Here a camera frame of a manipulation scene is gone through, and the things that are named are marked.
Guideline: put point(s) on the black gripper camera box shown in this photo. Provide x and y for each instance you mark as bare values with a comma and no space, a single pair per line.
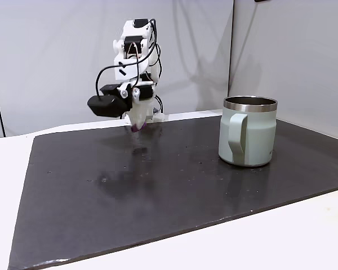
107,105

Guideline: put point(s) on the pale green steel-rimmed mug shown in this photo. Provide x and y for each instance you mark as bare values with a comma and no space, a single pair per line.
253,137

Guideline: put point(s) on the black table mat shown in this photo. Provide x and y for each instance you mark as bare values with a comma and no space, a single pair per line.
157,197

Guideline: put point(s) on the purple pen grip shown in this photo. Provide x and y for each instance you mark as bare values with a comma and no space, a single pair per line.
138,128

